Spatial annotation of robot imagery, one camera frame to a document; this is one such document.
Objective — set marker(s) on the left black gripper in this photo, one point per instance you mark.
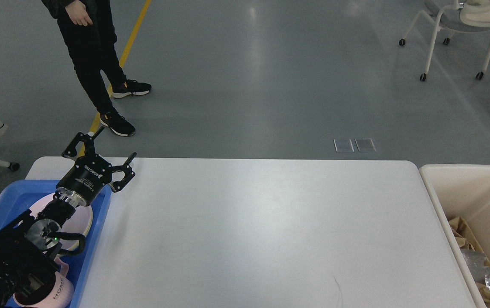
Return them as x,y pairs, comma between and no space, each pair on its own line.
84,179

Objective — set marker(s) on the pink plate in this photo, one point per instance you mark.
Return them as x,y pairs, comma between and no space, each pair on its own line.
80,222

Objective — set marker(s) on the brown paper ball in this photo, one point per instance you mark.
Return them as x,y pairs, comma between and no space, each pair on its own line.
484,291

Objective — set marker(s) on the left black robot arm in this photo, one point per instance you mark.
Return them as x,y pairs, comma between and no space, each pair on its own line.
30,244

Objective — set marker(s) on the person's right hand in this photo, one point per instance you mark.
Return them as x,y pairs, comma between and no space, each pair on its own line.
78,14

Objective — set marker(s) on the pink mug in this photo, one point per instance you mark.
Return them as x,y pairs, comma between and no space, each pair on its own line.
56,293

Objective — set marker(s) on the person in dark sweater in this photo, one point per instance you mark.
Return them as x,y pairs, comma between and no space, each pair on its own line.
96,64

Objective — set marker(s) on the clear floor plate left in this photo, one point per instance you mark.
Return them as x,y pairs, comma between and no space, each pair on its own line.
344,146

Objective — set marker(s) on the clear floor plate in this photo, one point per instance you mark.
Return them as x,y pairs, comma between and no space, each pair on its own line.
344,146
366,145

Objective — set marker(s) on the clear floor plate right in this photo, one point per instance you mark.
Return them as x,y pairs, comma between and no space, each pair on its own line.
366,145

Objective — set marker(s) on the paper bag in bin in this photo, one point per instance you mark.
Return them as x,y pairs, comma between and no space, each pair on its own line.
464,238

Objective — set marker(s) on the far white chair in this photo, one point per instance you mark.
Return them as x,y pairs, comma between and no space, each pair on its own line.
457,16

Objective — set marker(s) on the beige plastic bin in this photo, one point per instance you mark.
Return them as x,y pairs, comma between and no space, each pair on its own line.
460,190

